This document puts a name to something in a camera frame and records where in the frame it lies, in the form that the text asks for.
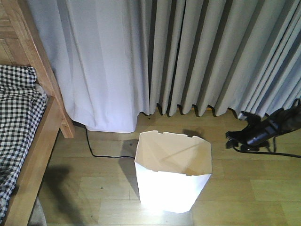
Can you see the wooden bed frame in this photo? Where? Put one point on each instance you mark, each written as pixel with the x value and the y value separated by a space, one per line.
pixel 20 45

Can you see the black white checkered bedding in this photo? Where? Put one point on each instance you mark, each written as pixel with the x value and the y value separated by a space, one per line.
pixel 22 104

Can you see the light grey curtain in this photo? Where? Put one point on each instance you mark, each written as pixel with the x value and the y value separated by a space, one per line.
pixel 243 55

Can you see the white plastic trash bin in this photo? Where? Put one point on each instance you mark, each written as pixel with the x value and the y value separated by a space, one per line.
pixel 171 170

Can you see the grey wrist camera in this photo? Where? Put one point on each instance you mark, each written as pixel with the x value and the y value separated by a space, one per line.
pixel 246 116

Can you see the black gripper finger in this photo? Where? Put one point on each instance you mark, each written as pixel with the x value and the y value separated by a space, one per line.
pixel 234 135
pixel 232 143

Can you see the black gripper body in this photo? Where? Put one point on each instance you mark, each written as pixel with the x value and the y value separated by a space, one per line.
pixel 258 136

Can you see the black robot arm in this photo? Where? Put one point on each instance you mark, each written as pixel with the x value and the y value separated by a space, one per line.
pixel 286 121

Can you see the white sheer curtain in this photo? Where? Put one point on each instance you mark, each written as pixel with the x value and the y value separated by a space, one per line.
pixel 95 48

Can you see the grey round rug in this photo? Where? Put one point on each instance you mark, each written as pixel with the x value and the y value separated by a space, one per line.
pixel 37 217

